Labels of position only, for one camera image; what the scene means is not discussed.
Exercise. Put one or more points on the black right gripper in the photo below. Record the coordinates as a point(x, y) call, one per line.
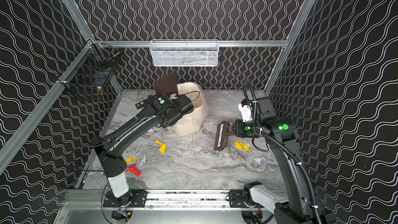
point(235, 127)

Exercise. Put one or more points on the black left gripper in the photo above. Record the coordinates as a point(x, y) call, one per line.
point(168, 94)

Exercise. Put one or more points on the brown cartoon-face hand broom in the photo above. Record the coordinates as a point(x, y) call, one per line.
point(222, 135)

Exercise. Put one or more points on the cream trash bin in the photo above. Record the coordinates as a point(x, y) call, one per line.
point(192, 115)

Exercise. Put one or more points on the brown plastic dustpan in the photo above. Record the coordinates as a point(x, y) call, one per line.
point(164, 89)

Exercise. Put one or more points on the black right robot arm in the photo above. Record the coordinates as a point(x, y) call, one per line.
point(301, 205)

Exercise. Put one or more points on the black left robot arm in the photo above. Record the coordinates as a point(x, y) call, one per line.
point(109, 149)

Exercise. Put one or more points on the yellow paper scrap right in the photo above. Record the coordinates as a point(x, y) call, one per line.
point(241, 145)

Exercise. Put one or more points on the yellow paper scrap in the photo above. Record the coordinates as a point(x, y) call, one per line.
point(241, 145)
point(162, 147)
point(130, 159)

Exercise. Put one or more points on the clear blue wrapper right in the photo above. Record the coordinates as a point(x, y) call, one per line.
point(260, 160)

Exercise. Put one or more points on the pink white scrap near bin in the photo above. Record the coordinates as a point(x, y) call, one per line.
point(151, 131)

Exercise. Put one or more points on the yellow paper scrap centre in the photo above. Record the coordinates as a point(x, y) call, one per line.
point(162, 147)

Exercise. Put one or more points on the yellow paper scrap left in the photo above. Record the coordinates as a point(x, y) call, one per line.
point(130, 159)

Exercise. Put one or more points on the red paper scrap left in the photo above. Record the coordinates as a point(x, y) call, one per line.
point(133, 169)

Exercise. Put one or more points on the small brass bell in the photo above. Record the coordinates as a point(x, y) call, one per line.
point(99, 91)

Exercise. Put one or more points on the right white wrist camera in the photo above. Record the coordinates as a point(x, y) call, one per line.
point(246, 111)

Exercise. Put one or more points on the white wire wall basket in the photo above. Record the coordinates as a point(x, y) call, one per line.
point(185, 52)

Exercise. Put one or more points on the black wire wall basket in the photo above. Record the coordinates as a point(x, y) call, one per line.
point(96, 69)

